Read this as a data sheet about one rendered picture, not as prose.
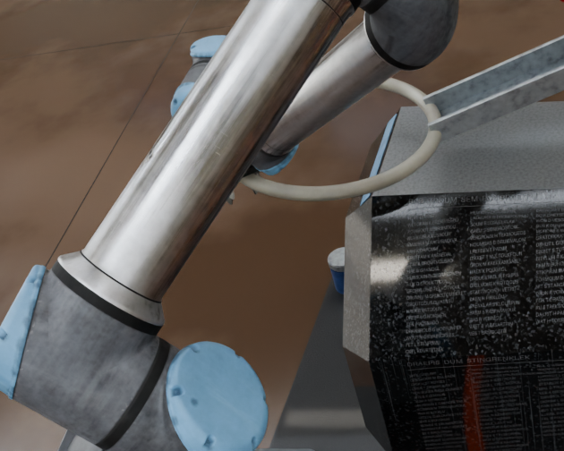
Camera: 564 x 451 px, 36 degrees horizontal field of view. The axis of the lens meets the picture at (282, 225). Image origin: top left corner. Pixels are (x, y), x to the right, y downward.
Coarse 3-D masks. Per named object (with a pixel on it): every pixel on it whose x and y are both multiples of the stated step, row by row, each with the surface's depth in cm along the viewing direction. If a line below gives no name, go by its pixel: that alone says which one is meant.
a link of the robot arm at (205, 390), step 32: (160, 352) 103; (192, 352) 103; (224, 352) 106; (160, 384) 100; (192, 384) 100; (224, 384) 104; (256, 384) 107; (128, 416) 99; (160, 416) 100; (192, 416) 98; (224, 416) 101; (256, 416) 104; (128, 448) 101; (160, 448) 100; (192, 448) 98; (224, 448) 99
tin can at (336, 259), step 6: (336, 252) 287; (342, 252) 286; (330, 258) 286; (336, 258) 285; (342, 258) 284; (330, 264) 284; (336, 264) 283; (342, 264) 282; (330, 270) 287; (336, 270) 283; (342, 270) 282; (336, 276) 285; (342, 276) 284; (336, 282) 288; (342, 282) 286; (336, 288) 291; (342, 288) 288
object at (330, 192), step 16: (416, 96) 193; (432, 112) 186; (432, 144) 177; (416, 160) 173; (256, 176) 176; (384, 176) 170; (400, 176) 171; (272, 192) 173; (288, 192) 171; (304, 192) 170; (320, 192) 170; (336, 192) 169; (352, 192) 169; (368, 192) 170
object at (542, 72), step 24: (552, 48) 180; (480, 72) 185; (504, 72) 184; (528, 72) 184; (552, 72) 172; (432, 96) 188; (456, 96) 188; (480, 96) 186; (504, 96) 175; (528, 96) 175; (456, 120) 179; (480, 120) 179
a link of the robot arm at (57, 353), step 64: (256, 0) 101; (320, 0) 100; (384, 0) 103; (256, 64) 99; (192, 128) 99; (256, 128) 101; (128, 192) 101; (192, 192) 99; (64, 256) 102; (128, 256) 99; (64, 320) 97; (128, 320) 98; (0, 384) 98; (64, 384) 97; (128, 384) 99
